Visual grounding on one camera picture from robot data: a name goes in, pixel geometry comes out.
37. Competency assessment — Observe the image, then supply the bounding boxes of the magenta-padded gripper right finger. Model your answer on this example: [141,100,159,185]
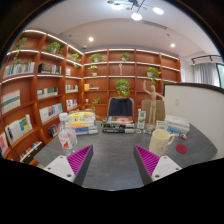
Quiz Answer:
[133,144,183,186]

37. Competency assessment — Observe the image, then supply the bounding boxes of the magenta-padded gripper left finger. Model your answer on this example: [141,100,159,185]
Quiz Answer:
[43,144,95,187]

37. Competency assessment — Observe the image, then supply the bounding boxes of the clear plastic water bottle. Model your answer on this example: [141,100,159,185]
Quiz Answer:
[58,112,79,155]

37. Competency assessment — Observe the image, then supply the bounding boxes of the flat round red coaster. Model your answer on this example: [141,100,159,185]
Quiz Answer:
[175,143,189,155]

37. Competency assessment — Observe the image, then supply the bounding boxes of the cream mug with red drawing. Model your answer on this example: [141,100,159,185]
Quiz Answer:
[148,128,176,158]

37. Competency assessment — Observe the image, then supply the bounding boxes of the small green white box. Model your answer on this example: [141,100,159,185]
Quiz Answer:
[155,120,169,132]

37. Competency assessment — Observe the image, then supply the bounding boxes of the colourful book stack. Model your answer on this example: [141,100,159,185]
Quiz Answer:
[67,110,99,136]

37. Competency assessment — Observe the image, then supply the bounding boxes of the green and white carton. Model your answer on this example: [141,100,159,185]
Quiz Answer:
[137,109,147,130]

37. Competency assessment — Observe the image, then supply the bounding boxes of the tan upholstered chair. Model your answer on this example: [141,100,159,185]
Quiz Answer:
[140,98,166,124]

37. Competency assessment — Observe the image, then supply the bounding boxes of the wooden artist mannequin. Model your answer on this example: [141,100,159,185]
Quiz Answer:
[142,79,165,132]

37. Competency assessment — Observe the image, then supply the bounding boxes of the chair with dark jacket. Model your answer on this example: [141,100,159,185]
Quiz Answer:
[106,96,136,118]

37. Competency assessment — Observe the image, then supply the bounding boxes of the wooden shelf unit with books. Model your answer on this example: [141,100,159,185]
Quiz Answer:
[0,29,182,164]

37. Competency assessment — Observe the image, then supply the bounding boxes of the grey curtain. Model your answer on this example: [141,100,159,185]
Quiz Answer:
[192,62,221,88]

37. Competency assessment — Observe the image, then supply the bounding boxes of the window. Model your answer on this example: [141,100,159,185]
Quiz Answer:
[216,63,224,89]

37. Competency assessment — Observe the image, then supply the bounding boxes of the ceiling air vent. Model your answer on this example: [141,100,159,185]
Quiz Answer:
[141,19,167,30]

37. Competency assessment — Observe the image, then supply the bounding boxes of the branched ceiling lamp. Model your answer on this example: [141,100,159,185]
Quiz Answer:
[107,0,165,22]

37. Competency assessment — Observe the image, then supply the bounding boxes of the black ceiling track rail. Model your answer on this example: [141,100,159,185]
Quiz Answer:
[190,54,223,66]

